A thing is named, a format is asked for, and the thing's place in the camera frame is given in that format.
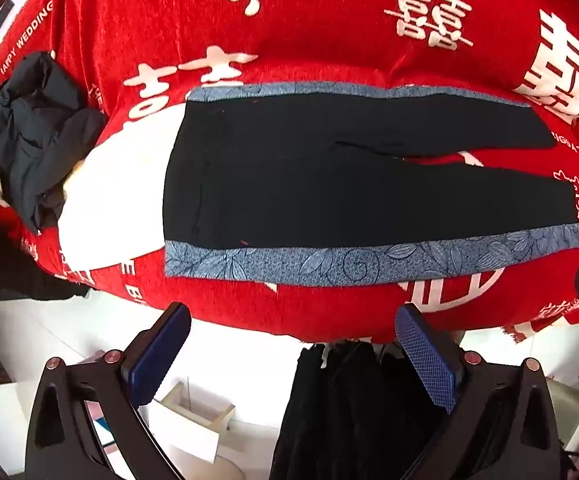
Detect black pants with blue trim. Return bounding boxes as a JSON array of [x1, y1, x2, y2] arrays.
[[163, 81, 579, 286]]

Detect white cardboard box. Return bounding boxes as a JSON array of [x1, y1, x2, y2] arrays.
[[139, 382, 235, 464]]

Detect black jacket pile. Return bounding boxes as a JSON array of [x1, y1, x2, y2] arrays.
[[0, 52, 107, 233]]

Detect red wedding bed blanket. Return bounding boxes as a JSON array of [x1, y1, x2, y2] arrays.
[[0, 0, 579, 341]]

